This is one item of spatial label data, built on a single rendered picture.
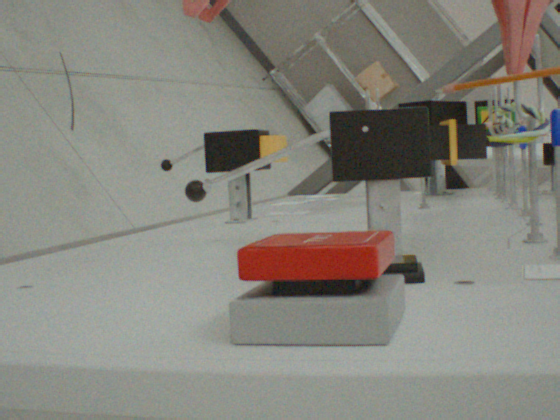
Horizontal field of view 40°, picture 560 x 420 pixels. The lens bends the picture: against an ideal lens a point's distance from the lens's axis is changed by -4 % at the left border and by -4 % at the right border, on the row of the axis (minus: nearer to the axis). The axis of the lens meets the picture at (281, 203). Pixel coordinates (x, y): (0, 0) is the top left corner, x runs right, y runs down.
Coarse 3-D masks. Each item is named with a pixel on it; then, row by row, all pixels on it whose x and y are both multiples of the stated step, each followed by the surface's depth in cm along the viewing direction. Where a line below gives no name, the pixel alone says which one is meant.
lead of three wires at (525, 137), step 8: (528, 112) 52; (536, 112) 51; (544, 120) 48; (536, 128) 47; (544, 128) 47; (488, 136) 46; (504, 136) 46; (512, 136) 46; (520, 136) 46; (528, 136) 46; (536, 136) 46; (496, 144) 46; (504, 144) 46; (512, 144) 46
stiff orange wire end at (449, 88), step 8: (528, 72) 40; (536, 72) 39; (544, 72) 38; (552, 72) 38; (480, 80) 43; (488, 80) 43; (496, 80) 42; (504, 80) 41; (512, 80) 41; (520, 80) 40; (448, 88) 46; (456, 88) 45; (464, 88) 45; (472, 88) 44
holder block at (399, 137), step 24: (336, 120) 44; (360, 120) 44; (384, 120) 44; (408, 120) 44; (336, 144) 45; (360, 144) 44; (384, 144) 44; (408, 144) 44; (336, 168) 45; (360, 168) 44; (384, 168) 44; (408, 168) 44
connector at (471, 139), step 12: (432, 132) 44; (444, 132) 44; (456, 132) 44; (468, 132) 44; (480, 132) 44; (432, 144) 44; (444, 144) 44; (468, 144) 44; (480, 144) 44; (432, 156) 44; (444, 156) 44; (468, 156) 44; (480, 156) 44
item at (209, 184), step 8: (312, 136) 47; (320, 136) 46; (328, 136) 47; (296, 144) 47; (304, 144) 47; (280, 152) 47; (288, 152) 47; (256, 160) 47; (264, 160) 47; (272, 160) 47; (240, 168) 47; (248, 168) 47; (256, 168) 47; (224, 176) 47; (232, 176) 47; (208, 184) 47; (216, 184) 48; (208, 192) 48
